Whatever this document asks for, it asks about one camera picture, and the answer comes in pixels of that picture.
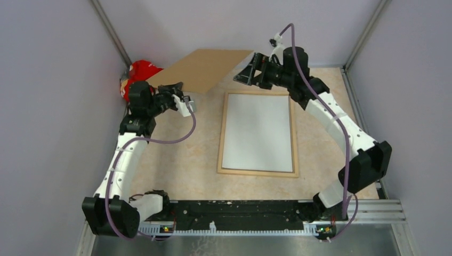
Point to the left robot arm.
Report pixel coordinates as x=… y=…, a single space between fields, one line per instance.
x=110 y=212

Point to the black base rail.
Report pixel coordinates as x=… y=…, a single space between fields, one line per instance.
x=246 y=215

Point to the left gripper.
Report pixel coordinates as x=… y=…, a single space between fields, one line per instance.
x=175 y=89

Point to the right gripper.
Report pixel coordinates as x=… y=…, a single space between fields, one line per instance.
x=258 y=62

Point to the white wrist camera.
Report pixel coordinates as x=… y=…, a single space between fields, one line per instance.
x=184 y=105
x=277 y=53

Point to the red cloth doll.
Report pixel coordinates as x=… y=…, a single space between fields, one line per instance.
x=140 y=70

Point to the wooden picture frame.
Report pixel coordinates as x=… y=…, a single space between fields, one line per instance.
x=257 y=174

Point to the brown backing board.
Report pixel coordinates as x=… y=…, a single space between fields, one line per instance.
x=200 y=70

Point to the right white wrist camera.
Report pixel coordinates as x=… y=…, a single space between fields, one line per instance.
x=277 y=53

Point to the printed photo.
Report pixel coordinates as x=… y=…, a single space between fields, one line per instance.
x=257 y=134

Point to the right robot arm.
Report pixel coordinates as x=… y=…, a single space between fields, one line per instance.
x=366 y=159

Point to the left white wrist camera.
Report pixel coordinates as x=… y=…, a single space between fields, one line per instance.
x=184 y=105

